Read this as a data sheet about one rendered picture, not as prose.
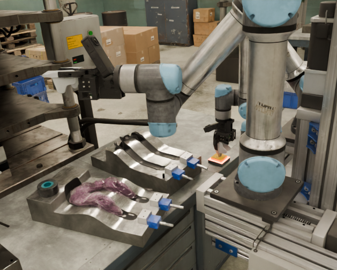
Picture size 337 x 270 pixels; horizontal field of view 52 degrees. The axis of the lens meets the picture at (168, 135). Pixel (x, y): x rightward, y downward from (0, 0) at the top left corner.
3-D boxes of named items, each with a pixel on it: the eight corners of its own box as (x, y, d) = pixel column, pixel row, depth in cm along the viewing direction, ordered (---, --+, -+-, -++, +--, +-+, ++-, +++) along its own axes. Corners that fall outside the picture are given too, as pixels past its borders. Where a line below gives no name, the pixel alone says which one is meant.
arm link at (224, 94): (233, 88, 152) (214, 88, 153) (233, 111, 157) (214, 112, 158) (233, 83, 159) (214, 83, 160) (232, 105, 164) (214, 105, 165)
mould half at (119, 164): (201, 171, 167) (201, 147, 161) (167, 198, 149) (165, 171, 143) (128, 146, 197) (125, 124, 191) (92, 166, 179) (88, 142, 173)
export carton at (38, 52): (69, 68, 648) (65, 46, 631) (49, 74, 615) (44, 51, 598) (47, 65, 682) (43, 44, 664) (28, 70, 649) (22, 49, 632)
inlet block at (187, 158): (210, 171, 155) (210, 160, 153) (204, 176, 152) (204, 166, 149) (186, 160, 163) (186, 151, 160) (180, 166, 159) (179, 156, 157)
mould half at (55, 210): (170, 204, 145) (168, 182, 140) (143, 247, 124) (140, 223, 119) (70, 186, 163) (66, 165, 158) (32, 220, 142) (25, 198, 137)
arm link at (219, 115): (211, 110, 161) (221, 104, 166) (211, 119, 163) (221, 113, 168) (225, 113, 156) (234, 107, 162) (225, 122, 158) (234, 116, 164)
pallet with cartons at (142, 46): (161, 66, 674) (158, 26, 642) (139, 78, 609) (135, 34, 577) (110, 63, 726) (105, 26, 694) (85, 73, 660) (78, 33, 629)
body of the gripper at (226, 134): (227, 146, 162) (228, 122, 157) (212, 141, 167) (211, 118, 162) (236, 140, 168) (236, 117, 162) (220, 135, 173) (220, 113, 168)
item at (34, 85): (47, 90, 506) (44, 75, 496) (25, 99, 474) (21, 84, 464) (19, 86, 533) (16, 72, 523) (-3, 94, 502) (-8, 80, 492)
